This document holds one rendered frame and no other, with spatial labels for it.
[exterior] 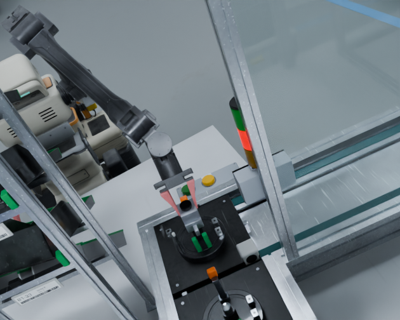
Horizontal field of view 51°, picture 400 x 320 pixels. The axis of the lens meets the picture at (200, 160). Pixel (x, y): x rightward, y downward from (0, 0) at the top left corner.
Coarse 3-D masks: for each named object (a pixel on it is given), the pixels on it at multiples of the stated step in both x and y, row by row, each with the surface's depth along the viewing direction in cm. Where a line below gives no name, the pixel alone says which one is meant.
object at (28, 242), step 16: (48, 208) 106; (64, 208) 88; (16, 224) 92; (32, 224) 99; (64, 224) 86; (16, 240) 78; (32, 240) 78; (48, 240) 78; (0, 256) 79; (16, 256) 79; (32, 256) 79; (48, 256) 79; (0, 272) 80
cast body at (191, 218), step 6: (180, 204) 106; (186, 204) 105; (192, 204) 106; (180, 210) 106; (186, 210) 105; (192, 210) 104; (180, 216) 105; (186, 216) 104; (192, 216) 105; (198, 216) 105; (186, 222) 106; (192, 222) 106; (198, 222) 106; (186, 228) 106; (192, 228) 107; (198, 228) 107; (198, 234) 106
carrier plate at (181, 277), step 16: (208, 208) 122; (224, 208) 120; (176, 224) 122; (224, 224) 116; (240, 224) 114; (160, 240) 119; (240, 240) 111; (176, 256) 113; (224, 256) 109; (176, 272) 110; (192, 272) 108; (224, 272) 106; (176, 288) 106; (192, 288) 106
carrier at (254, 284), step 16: (240, 272) 104; (256, 272) 102; (208, 288) 103; (224, 288) 102; (240, 288) 100; (256, 288) 99; (272, 288) 98; (176, 304) 103; (192, 304) 101; (208, 304) 98; (224, 304) 90; (240, 304) 95; (256, 304) 94; (272, 304) 95
